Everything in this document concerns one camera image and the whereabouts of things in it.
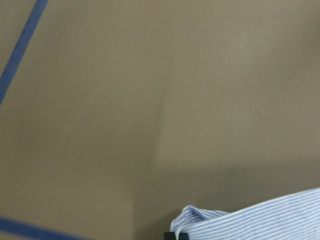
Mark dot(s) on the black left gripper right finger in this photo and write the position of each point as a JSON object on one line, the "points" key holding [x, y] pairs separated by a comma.
{"points": [[183, 236]]}

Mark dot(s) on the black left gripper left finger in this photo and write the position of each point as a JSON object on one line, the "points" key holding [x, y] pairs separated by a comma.
{"points": [[169, 235]]}

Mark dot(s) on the light blue striped shirt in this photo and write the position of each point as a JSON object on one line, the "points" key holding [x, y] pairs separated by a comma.
{"points": [[290, 217]]}

